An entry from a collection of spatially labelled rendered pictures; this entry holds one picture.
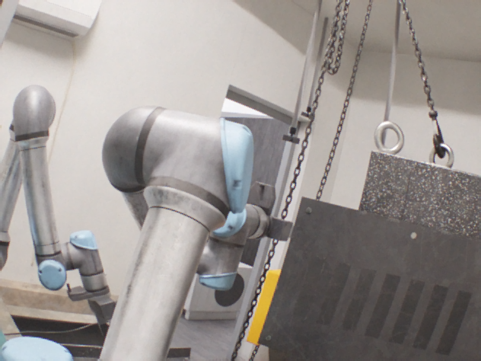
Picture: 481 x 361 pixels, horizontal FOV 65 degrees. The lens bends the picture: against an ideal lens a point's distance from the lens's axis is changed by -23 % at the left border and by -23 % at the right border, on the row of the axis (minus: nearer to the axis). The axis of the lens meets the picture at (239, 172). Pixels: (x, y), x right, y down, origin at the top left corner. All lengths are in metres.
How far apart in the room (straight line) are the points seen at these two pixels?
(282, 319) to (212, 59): 2.17
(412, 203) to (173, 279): 0.51
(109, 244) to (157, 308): 2.02
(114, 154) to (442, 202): 0.60
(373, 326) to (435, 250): 0.17
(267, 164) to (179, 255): 7.74
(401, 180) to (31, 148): 0.78
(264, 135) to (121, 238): 5.81
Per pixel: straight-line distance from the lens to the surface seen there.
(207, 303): 4.83
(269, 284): 0.85
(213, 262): 0.97
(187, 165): 0.59
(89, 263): 1.16
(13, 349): 0.63
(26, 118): 1.00
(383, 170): 0.91
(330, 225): 0.80
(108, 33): 2.43
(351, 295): 0.79
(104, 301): 1.17
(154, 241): 0.58
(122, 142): 0.64
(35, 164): 1.00
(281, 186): 3.55
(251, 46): 3.04
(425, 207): 0.89
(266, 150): 8.23
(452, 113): 3.49
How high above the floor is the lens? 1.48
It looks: 1 degrees up
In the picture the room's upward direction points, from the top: 14 degrees clockwise
